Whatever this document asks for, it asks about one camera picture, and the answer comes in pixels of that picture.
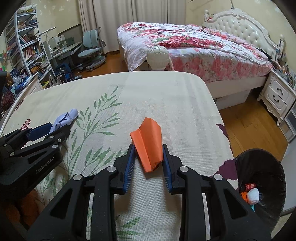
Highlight orange wrapper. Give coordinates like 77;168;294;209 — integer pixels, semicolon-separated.
240;192;248;203

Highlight white paper ball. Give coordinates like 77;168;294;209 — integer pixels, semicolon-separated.
247;188;259;205

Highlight lavender cloth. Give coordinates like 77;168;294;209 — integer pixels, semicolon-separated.
49;109;79;133

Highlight orange paper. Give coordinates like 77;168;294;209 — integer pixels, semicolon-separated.
130;118;164;173

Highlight red can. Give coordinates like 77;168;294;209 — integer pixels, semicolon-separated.
245;183;256;192

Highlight black trash bin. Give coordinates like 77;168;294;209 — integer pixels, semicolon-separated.
235;149;286;232

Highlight floral cream tablecloth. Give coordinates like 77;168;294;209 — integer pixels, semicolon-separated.
3;71;233;240

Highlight study desk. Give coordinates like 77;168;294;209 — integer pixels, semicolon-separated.
41;27;82;77

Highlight white bookshelf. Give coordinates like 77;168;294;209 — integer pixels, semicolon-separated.
4;4;52;89

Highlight grey-blue desk chair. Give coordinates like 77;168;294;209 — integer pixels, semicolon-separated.
77;27;106;71

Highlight plastic drawer unit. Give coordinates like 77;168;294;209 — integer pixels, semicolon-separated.
279;108;296;143

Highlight white box under bed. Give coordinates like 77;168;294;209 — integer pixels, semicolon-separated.
215;90;251;110

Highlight white nightstand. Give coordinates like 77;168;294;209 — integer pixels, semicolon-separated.
257;69;295;126

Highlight beige curtains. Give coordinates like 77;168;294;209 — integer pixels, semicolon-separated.
78;0;186;53

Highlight white bed with headboard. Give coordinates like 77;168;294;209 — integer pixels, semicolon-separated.
117;8;285;109

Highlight pink floral quilt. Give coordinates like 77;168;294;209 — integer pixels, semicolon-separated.
117;22;273;82

